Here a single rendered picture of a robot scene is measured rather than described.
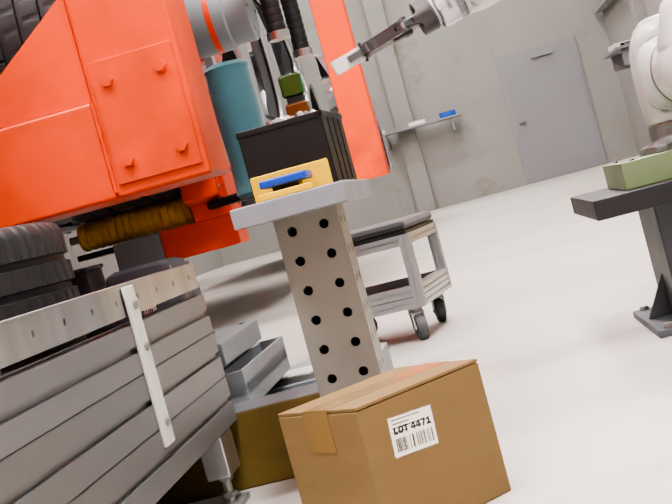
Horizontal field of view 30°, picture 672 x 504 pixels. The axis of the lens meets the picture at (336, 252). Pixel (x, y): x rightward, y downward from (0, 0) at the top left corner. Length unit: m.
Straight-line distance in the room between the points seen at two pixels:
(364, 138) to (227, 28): 3.70
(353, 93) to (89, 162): 4.22
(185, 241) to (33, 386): 1.28
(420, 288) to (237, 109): 1.21
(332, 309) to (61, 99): 0.56
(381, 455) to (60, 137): 0.83
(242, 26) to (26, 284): 0.99
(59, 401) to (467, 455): 0.54
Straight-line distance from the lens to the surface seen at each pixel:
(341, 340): 1.92
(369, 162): 6.19
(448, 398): 1.60
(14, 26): 2.36
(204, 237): 2.53
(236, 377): 2.38
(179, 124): 2.02
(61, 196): 2.07
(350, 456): 1.53
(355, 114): 6.20
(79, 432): 1.39
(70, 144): 2.07
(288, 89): 2.18
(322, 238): 1.91
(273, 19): 2.38
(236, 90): 2.41
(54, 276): 1.77
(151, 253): 2.56
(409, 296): 3.48
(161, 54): 2.03
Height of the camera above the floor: 0.41
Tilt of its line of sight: 2 degrees down
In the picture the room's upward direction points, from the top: 15 degrees counter-clockwise
